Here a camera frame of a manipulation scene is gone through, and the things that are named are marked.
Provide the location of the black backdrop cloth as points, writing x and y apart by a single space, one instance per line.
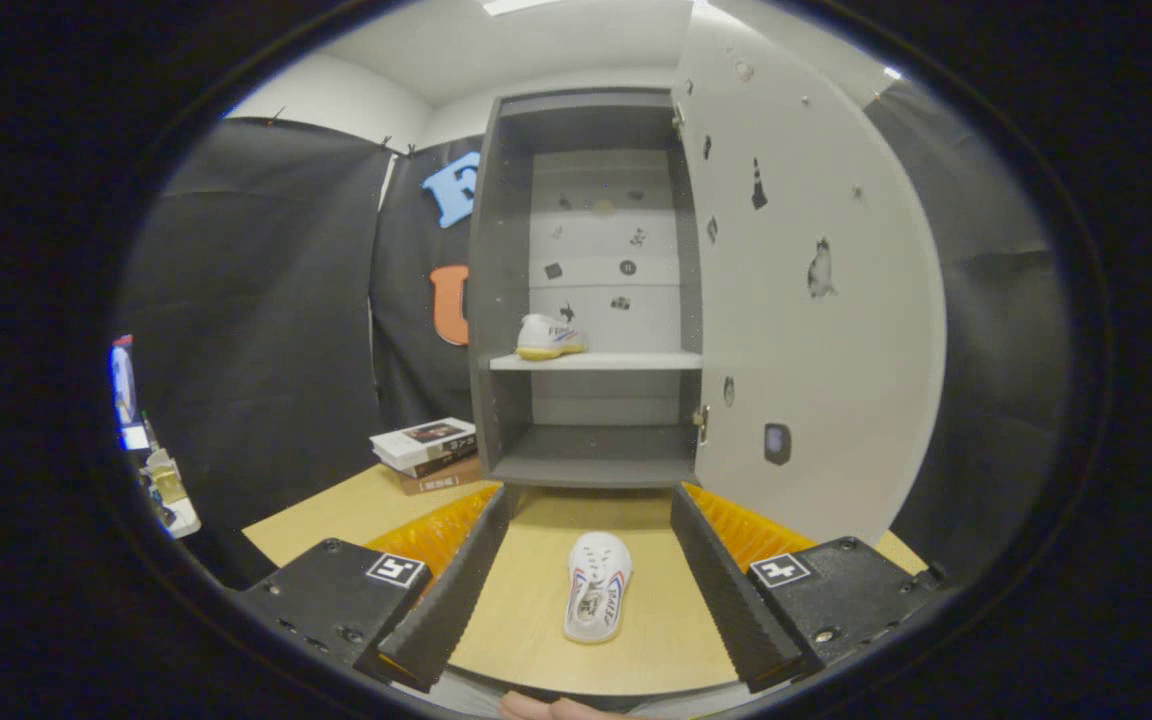
256 350

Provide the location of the brown book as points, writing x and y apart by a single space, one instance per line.
441 483

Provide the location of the metal door hinge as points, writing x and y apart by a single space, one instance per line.
677 116
701 422

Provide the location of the white shoe cabinet door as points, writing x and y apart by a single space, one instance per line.
836 380

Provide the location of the white canvas shoe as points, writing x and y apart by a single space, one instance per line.
546 335
596 590

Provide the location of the long ceiling light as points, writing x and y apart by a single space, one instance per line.
521 6

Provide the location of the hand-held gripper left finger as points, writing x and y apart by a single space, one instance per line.
466 580

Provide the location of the grey shoe cabinet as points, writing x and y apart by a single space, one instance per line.
501 300

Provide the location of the yellowish small box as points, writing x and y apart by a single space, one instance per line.
168 485

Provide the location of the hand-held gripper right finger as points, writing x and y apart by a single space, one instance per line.
726 590

